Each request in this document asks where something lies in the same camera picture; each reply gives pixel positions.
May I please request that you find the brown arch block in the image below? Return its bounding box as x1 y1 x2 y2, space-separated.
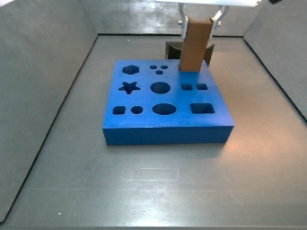
180 18 213 72

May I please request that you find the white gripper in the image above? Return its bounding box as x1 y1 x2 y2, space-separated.
155 0 261 39

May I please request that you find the dark grey curved holder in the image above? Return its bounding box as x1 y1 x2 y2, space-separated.
165 41 215 65

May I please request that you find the blue shape sorter board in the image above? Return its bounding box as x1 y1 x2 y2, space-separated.
101 59 233 146

